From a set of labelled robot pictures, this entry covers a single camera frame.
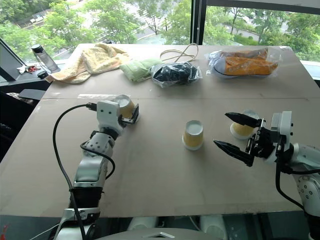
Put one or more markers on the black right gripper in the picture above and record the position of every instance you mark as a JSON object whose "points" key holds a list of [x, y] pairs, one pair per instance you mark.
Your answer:
{"points": [[263, 143]]}

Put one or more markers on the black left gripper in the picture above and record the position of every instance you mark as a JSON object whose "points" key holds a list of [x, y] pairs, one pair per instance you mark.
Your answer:
{"points": [[128, 120]]}

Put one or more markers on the yellow paper cup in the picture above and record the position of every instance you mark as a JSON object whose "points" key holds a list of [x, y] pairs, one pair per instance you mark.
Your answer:
{"points": [[193, 136], [126, 106], [241, 130]]}

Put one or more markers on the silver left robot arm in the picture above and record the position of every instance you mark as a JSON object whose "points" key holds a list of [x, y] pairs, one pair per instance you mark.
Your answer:
{"points": [[90, 165]]}

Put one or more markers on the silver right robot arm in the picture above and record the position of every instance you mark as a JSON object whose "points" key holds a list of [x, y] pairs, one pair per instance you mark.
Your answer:
{"points": [[308, 175]]}

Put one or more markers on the light green folded cloth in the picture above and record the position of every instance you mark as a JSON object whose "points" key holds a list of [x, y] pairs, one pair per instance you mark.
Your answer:
{"points": [[137, 68]]}

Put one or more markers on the black items in plastic bag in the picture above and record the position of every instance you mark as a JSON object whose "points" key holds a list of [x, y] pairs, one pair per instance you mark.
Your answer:
{"points": [[175, 73]]}

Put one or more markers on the yellow terry towel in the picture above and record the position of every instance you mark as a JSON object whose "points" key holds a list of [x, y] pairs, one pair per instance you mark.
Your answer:
{"points": [[97, 58]]}

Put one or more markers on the orange sneakers in plastic bag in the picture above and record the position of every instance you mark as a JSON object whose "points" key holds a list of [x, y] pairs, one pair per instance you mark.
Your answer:
{"points": [[246, 65]]}

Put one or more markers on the white rounded shape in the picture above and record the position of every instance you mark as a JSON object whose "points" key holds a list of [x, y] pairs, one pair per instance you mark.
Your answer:
{"points": [[213, 225], [143, 223]]}

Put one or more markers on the black round bottle cap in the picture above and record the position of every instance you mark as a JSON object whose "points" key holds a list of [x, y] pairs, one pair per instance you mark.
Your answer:
{"points": [[42, 74]]}

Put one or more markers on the clear grey water bottle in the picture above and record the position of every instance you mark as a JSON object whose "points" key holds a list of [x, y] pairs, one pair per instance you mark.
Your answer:
{"points": [[46, 60]]}

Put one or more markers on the red keys bundle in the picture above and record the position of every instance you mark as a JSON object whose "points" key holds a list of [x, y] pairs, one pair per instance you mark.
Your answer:
{"points": [[31, 68]]}

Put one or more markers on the dark side desk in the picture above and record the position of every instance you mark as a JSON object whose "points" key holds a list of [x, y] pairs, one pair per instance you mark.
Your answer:
{"points": [[17, 110]]}

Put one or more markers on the white rounded robot body shell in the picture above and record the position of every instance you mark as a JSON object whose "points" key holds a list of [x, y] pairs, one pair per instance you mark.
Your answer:
{"points": [[160, 235]]}

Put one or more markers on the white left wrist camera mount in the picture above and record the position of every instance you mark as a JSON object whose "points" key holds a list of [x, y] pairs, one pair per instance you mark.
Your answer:
{"points": [[107, 112]]}

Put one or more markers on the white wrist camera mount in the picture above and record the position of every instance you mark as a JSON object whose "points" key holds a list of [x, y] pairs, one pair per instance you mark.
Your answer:
{"points": [[285, 126], [107, 112]]}

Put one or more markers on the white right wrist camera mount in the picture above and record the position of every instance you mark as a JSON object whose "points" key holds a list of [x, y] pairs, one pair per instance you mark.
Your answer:
{"points": [[285, 126]]}

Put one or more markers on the dark window frame post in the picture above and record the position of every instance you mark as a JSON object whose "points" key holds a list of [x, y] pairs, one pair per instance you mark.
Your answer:
{"points": [[198, 22]]}

